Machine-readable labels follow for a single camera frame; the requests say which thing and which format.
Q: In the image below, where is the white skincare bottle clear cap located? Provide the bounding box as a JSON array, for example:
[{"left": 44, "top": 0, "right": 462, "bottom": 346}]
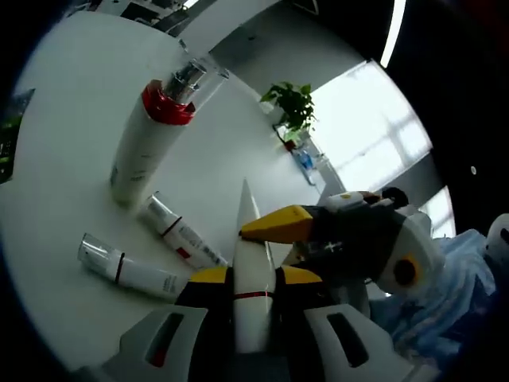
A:
[
  {"left": 76, "top": 232, "right": 191, "bottom": 300},
  {"left": 138, "top": 192, "right": 228, "bottom": 268}
]

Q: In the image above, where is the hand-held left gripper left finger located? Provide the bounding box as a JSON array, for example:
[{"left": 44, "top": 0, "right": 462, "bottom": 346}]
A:
[{"left": 85, "top": 267, "right": 236, "bottom": 382}]

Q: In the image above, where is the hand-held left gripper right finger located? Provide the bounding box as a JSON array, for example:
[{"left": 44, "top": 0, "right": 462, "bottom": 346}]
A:
[{"left": 274, "top": 265, "right": 414, "bottom": 382}]

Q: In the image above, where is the white skincare tube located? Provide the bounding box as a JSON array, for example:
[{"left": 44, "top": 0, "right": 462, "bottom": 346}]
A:
[{"left": 231, "top": 178, "right": 278, "bottom": 355}]

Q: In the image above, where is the blue label bottle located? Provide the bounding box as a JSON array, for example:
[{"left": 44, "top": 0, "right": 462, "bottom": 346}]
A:
[{"left": 296, "top": 149, "right": 319, "bottom": 173}]

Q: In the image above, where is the black green foil sachet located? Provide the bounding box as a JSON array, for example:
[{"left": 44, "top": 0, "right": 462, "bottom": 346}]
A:
[{"left": 0, "top": 88, "right": 36, "bottom": 185}]

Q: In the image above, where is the green potted plant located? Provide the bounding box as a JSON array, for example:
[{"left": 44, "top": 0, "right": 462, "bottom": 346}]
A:
[{"left": 260, "top": 81, "right": 318, "bottom": 151}]

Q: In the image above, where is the white skincare bottle red collar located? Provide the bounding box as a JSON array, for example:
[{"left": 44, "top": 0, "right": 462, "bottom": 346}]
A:
[{"left": 109, "top": 58, "right": 231, "bottom": 209}]

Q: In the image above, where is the white chest device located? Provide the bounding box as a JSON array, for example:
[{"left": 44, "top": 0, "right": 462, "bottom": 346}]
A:
[{"left": 484, "top": 213, "right": 509, "bottom": 266}]

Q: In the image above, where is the light blue patterned shirt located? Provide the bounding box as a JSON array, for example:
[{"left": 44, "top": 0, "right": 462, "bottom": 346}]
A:
[{"left": 369, "top": 228, "right": 509, "bottom": 359}]

